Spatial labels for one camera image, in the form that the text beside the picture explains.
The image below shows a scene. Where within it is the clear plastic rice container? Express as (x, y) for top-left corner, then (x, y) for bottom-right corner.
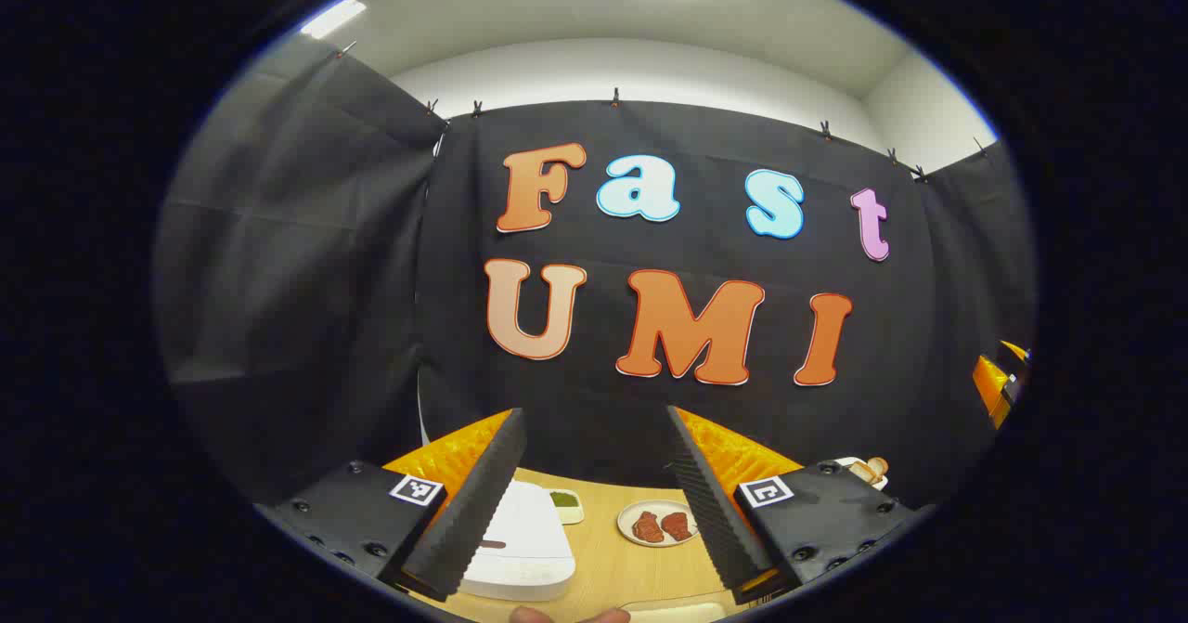
(620, 602), (727, 623)

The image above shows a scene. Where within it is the ceiling light panel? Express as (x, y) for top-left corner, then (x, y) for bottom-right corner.
(299, 0), (368, 41)

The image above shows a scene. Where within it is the white rice cooker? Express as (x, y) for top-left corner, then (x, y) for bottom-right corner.
(458, 480), (577, 604)

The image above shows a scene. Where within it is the cream toaster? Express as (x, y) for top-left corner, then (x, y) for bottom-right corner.
(833, 456), (889, 492)

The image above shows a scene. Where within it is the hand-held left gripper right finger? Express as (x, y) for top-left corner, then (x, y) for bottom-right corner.
(665, 406), (936, 606)

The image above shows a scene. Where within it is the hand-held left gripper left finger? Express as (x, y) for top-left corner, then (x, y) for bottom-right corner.
(252, 408), (528, 604)

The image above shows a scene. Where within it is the row of black clips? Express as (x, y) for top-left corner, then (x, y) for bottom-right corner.
(336, 40), (989, 183)

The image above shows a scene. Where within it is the round beige plate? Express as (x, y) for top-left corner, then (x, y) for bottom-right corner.
(617, 500), (699, 548)

